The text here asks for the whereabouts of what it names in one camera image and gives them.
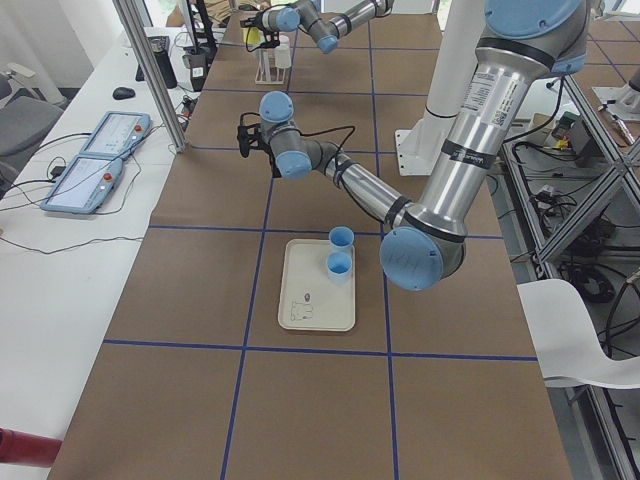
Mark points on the white chair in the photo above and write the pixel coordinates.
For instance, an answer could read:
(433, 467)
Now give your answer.
(565, 340)

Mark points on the yellow plastic cup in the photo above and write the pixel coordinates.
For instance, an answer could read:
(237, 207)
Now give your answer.
(251, 35)

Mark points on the white wire cup rack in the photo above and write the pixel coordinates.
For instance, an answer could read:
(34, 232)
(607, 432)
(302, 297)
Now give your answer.
(267, 73)

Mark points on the teach pendant tablet near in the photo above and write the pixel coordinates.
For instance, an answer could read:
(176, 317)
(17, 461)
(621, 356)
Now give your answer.
(84, 185)

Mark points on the blue plastic cup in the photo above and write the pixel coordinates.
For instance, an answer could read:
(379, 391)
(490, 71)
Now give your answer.
(339, 267)
(341, 239)

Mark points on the teach pendant tablet far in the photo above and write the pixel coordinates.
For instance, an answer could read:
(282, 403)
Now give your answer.
(117, 133)

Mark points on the aluminium frame post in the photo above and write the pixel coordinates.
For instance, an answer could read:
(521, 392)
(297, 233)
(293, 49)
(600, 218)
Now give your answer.
(132, 23)

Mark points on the grey office chair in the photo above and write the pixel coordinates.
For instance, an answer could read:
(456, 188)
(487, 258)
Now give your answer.
(25, 122)

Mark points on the black computer mouse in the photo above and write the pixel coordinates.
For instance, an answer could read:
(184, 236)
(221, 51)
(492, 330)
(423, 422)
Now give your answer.
(122, 93)

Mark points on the cream plastic tray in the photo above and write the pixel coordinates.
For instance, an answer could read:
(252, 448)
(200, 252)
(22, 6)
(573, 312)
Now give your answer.
(308, 299)

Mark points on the red cylinder object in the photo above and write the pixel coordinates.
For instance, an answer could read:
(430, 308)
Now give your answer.
(20, 448)

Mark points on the teach pendant tablet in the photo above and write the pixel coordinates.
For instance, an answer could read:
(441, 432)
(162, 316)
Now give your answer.
(117, 133)
(84, 185)

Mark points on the black bottle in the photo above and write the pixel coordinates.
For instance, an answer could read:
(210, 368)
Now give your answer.
(160, 49)

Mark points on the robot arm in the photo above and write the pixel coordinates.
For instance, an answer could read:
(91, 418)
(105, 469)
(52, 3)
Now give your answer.
(515, 44)
(306, 15)

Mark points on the aluminium frame rack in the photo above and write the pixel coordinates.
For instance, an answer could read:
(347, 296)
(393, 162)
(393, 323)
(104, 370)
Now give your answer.
(571, 212)

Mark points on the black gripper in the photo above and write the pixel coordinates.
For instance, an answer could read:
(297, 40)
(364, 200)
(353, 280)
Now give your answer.
(274, 167)
(270, 39)

